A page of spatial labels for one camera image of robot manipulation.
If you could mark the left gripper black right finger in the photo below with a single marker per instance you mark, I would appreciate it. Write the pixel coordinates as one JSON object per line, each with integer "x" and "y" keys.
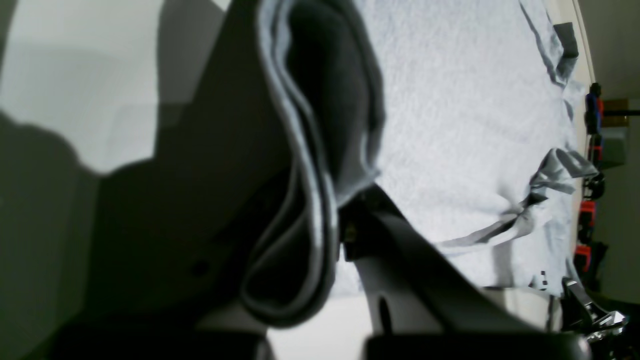
{"x": 422, "y": 308}

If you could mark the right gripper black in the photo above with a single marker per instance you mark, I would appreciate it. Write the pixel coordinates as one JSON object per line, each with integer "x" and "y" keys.
{"x": 583, "y": 316}

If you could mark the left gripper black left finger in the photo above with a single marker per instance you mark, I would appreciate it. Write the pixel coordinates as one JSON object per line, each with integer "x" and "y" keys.
{"x": 154, "y": 253}

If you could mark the grey T-shirt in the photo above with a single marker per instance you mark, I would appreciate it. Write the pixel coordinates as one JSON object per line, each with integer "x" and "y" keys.
{"x": 460, "y": 112}

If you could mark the top blue red clamp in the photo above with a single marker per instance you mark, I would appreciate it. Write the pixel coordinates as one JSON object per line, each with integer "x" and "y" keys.
{"x": 593, "y": 109}

